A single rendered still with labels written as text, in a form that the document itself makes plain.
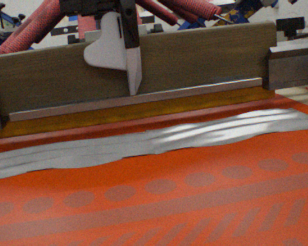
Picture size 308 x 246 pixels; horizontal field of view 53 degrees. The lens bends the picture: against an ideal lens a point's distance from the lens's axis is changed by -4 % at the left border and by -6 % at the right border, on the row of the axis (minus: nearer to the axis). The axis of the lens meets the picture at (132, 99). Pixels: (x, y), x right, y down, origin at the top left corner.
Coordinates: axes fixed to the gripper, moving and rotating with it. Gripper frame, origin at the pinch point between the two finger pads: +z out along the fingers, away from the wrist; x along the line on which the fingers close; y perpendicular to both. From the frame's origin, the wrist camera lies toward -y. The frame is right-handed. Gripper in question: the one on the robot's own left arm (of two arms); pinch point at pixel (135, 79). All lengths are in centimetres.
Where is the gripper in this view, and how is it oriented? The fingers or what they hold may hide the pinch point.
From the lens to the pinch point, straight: 38.2
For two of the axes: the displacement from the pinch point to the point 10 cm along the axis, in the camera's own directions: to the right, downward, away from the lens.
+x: 1.1, 1.9, -9.8
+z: 1.3, 9.7, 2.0
